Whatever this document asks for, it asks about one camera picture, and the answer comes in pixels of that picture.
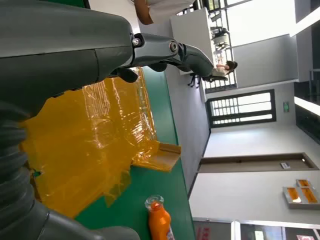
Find orange bottle with clear cap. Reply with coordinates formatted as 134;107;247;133
144;195;176;240

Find white table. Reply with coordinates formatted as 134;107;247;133
88;0;141;35

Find black office chair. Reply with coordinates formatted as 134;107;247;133
188;72;229;89

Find green covered table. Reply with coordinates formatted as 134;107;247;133
74;66;196;240

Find seated background person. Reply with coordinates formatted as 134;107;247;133
211;60;238;79

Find black framed window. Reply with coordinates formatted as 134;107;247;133
205;88;277;129

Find brown door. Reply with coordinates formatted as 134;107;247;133
198;152;320;174

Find ceiling light strip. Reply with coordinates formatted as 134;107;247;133
294;95;320;117
289;7;320;38

